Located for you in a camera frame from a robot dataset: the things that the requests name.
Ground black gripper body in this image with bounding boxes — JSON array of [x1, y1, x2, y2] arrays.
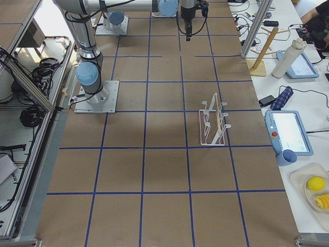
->
[[180, 0, 208, 28]]

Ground wooden cup stand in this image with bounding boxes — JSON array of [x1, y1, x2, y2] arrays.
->
[[246, 27, 290, 77]]

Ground black smartphone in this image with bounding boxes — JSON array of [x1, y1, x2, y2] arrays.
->
[[259, 95, 276, 108]]

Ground plaid pencil case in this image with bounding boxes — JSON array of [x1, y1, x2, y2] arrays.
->
[[270, 86, 294, 111]]

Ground blue teach pendant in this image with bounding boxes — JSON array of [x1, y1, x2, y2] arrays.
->
[[265, 110, 314, 166], [285, 53, 319, 79]]

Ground yellow lemon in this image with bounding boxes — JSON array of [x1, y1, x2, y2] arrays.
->
[[306, 176, 325, 191]]

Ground sliced lemon pieces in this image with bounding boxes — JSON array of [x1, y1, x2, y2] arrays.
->
[[316, 194, 329, 210]]

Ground beige food tray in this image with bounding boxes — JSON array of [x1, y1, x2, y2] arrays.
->
[[289, 163, 328, 232]]

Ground aluminium frame post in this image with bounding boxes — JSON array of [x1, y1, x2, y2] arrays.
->
[[241, 0, 272, 58]]

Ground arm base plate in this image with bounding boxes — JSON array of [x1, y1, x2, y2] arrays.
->
[[74, 80, 119, 114], [96, 16, 129, 36]]

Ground white wire cup rack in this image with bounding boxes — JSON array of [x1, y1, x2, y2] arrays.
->
[[198, 93, 231, 146]]

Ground black cable bundle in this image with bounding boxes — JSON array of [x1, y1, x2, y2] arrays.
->
[[20, 105, 43, 128]]

